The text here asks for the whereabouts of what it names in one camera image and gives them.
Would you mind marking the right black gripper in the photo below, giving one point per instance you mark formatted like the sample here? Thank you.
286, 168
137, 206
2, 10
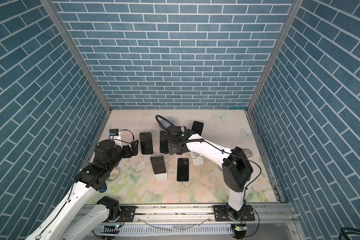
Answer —
171, 147

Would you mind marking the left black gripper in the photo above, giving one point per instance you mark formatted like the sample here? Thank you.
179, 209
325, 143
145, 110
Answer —
128, 153

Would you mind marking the green-edged black phone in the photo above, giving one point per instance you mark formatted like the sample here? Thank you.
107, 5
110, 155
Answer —
183, 170

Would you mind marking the black phone front stand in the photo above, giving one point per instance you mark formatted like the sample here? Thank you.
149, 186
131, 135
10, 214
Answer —
158, 164

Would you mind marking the white phone stand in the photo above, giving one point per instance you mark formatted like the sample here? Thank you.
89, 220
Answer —
161, 177
197, 159

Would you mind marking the white phone stand front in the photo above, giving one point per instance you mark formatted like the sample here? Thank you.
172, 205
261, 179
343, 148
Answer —
161, 177

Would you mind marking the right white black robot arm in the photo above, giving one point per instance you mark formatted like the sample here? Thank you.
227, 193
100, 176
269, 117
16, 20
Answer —
237, 170

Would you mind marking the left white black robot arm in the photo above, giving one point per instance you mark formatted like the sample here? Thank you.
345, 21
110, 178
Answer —
91, 179

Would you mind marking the pink-edged black phone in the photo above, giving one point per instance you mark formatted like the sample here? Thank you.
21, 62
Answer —
164, 141

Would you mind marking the black phone on round stand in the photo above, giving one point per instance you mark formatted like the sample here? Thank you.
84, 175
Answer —
197, 127

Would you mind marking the lavender ceramic mug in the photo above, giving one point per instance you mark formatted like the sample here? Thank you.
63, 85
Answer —
167, 121

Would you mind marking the tape roll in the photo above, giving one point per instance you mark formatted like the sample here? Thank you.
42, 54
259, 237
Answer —
115, 175

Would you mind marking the small blue object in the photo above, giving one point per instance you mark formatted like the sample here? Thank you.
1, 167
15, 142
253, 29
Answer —
104, 188

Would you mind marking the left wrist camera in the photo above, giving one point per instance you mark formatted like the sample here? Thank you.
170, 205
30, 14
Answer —
114, 134

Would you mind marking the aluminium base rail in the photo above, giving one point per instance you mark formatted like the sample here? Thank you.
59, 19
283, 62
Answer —
274, 221

